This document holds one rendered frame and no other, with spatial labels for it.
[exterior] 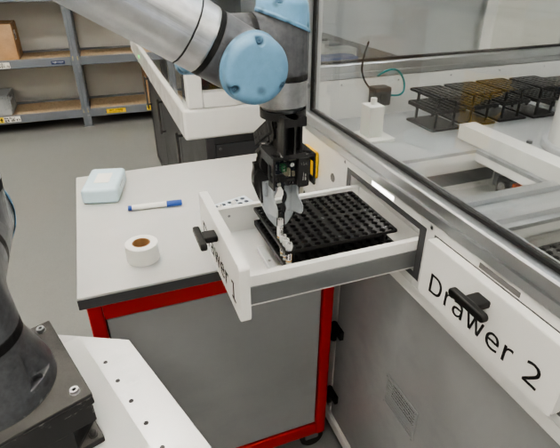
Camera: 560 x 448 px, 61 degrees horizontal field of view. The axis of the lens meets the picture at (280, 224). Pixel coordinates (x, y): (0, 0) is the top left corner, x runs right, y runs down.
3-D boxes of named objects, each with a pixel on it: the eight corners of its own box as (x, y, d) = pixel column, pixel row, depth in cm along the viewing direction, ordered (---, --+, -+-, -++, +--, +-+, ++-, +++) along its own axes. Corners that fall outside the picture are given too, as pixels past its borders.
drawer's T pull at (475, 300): (481, 325, 65) (483, 317, 65) (446, 293, 71) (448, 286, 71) (501, 319, 66) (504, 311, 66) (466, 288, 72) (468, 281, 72)
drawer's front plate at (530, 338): (548, 419, 62) (574, 356, 56) (417, 290, 85) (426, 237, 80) (558, 414, 62) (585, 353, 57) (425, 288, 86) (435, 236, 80)
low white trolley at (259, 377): (135, 520, 130) (76, 299, 92) (117, 361, 180) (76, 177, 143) (328, 452, 147) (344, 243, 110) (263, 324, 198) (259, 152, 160)
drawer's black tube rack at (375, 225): (284, 283, 84) (285, 252, 81) (254, 235, 98) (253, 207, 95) (393, 258, 91) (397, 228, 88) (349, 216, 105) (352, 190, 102)
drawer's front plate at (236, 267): (241, 324, 77) (238, 268, 72) (202, 237, 101) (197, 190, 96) (252, 321, 78) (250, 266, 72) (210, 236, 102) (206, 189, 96)
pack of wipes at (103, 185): (119, 203, 128) (116, 188, 125) (82, 205, 127) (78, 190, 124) (127, 180, 141) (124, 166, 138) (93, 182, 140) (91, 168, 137)
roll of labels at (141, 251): (128, 269, 101) (125, 253, 99) (125, 252, 106) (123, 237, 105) (162, 263, 103) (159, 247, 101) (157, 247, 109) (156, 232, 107)
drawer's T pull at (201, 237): (201, 252, 81) (200, 246, 80) (192, 232, 87) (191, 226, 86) (221, 249, 82) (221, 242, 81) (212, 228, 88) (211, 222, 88)
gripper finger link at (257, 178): (253, 204, 80) (254, 155, 76) (251, 200, 81) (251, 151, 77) (279, 201, 81) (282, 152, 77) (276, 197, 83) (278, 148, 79)
